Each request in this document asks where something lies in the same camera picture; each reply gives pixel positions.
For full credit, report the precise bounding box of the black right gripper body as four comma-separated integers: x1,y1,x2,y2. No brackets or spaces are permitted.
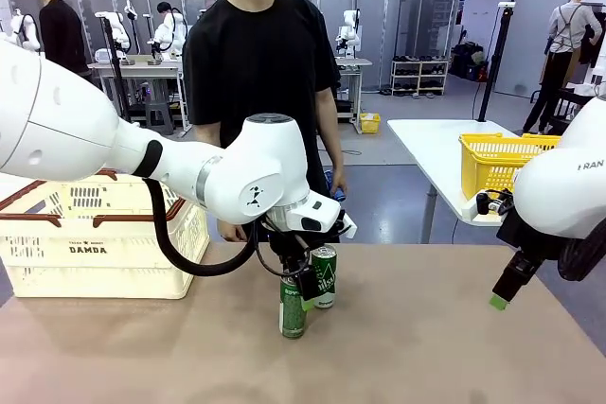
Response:
495,214,546,271

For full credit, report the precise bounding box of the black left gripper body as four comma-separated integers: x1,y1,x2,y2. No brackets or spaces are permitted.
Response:
267,232,312,278

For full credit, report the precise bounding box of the dark green slim can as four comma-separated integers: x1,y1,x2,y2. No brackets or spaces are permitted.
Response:
278,272,307,341

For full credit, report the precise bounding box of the blue drink can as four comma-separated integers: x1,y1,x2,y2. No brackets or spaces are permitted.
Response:
325,167,348,203

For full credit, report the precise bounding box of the person's left forearm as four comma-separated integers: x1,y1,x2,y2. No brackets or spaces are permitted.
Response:
320,125,348,174

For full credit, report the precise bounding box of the person's right forearm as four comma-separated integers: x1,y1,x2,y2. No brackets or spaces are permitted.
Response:
193,121,223,148

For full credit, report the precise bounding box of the large yellow plastic basket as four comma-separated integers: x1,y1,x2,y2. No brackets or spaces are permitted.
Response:
458,132,562,202

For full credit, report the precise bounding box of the small yellow basket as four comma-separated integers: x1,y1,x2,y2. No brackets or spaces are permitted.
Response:
359,112,382,134

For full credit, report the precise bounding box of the cream plastic shopping basket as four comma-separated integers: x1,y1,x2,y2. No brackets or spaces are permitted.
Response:
0,169,212,302

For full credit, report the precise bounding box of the person's right hand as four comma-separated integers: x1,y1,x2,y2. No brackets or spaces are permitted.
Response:
219,220,250,242

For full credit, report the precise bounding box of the person's left hand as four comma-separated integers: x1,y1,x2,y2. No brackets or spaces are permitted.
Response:
326,168,349,202

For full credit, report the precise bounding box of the green can white lettering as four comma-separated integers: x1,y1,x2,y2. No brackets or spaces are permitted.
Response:
309,244,339,309

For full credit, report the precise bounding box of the white side table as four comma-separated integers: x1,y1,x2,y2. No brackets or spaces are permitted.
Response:
386,118,522,245

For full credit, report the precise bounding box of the black metal chair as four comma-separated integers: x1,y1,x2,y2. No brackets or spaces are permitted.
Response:
531,85,597,136

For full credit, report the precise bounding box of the black stand pole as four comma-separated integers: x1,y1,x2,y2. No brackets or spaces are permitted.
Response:
476,1,518,124

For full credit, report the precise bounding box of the black bag pile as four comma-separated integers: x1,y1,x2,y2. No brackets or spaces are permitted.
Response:
449,41,490,83

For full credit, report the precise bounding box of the white shoe rack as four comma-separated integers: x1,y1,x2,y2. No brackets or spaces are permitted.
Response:
389,55,451,97

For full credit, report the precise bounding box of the grey stool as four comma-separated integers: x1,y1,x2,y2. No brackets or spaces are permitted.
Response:
143,99,177,136

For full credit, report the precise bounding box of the person in black t-shirt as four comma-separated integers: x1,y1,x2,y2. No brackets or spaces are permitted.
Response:
182,0,343,257

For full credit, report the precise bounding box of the mannequin with grey apron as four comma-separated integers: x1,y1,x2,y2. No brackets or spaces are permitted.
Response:
522,0,591,136

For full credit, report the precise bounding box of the dark hanging garment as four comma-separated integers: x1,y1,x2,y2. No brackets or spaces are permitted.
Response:
577,9,606,70

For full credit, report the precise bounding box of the grey workbench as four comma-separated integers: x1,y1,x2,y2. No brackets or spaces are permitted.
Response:
86,55,188,134

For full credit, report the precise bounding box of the person in black cap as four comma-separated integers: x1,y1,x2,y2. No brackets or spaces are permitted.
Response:
25,0,95,84

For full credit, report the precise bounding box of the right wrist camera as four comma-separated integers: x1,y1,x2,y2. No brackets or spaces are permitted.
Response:
474,189,517,217

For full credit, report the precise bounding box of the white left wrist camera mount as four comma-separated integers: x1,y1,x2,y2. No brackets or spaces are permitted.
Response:
327,212,359,240

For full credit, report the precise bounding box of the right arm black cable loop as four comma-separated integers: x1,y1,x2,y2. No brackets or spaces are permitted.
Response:
557,221,606,283

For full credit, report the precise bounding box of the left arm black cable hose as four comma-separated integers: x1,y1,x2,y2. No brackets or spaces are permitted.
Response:
141,176,261,279

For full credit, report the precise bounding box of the brown basket handle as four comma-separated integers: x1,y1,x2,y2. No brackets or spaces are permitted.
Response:
0,169,119,229
91,195,188,229

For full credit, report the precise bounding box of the grey robot pedestal table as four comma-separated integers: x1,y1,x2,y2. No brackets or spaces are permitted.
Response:
336,57,374,123

